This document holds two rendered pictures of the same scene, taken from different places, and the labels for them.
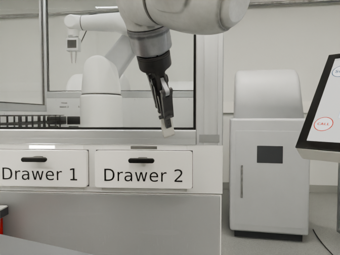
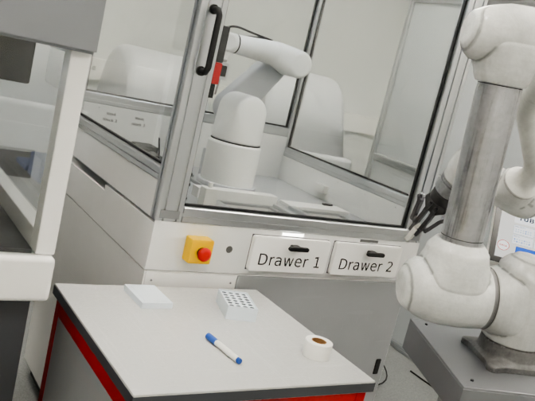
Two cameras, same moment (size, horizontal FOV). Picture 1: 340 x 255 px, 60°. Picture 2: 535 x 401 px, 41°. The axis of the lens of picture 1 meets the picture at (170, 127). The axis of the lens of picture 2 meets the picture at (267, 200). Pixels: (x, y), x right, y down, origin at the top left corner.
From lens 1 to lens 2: 1.98 m
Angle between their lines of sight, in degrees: 38
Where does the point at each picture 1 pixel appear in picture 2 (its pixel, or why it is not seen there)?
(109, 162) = (345, 253)
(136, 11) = not seen: hidden behind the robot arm
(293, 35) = not seen: outside the picture
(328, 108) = (505, 233)
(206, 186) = not seen: hidden behind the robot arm
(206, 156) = (408, 251)
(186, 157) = (398, 252)
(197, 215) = (388, 298)
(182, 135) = (397, 233)
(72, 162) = (318, 251)
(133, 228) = (343, 309)
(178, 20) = (508, 208)
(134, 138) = (364, 232)
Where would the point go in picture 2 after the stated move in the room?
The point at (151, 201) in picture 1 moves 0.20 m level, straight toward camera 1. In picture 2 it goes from (361, 286) to (405, 310)
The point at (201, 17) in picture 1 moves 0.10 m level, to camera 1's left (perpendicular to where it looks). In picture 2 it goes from (523, 215) to (503, 213)
